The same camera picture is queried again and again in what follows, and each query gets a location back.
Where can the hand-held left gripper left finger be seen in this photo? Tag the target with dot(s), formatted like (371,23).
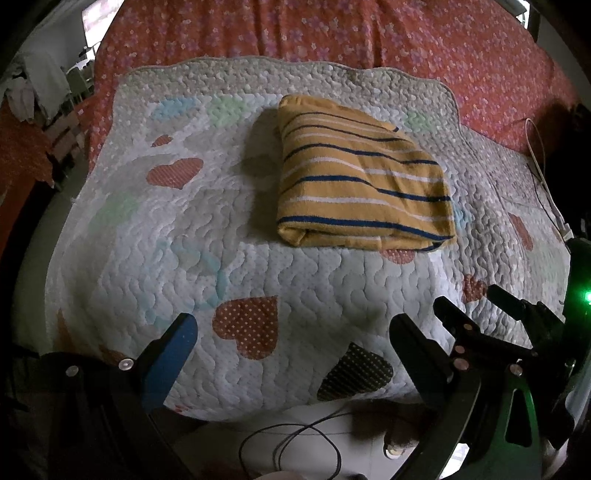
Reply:
(168,360)

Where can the white quilted heart blanket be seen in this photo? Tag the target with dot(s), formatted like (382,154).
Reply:
(184,258)

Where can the pile of pale clothes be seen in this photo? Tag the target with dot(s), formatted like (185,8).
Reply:
(41,78)

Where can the yellow striped sweater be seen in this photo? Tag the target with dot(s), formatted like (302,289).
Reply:
(360,180)

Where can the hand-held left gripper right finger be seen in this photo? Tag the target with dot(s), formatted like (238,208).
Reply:
(418,360)

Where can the red floral bedsheet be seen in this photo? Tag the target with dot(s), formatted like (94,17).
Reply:
(323,32)

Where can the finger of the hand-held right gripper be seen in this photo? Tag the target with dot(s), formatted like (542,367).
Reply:
(517,307)
(455,323)

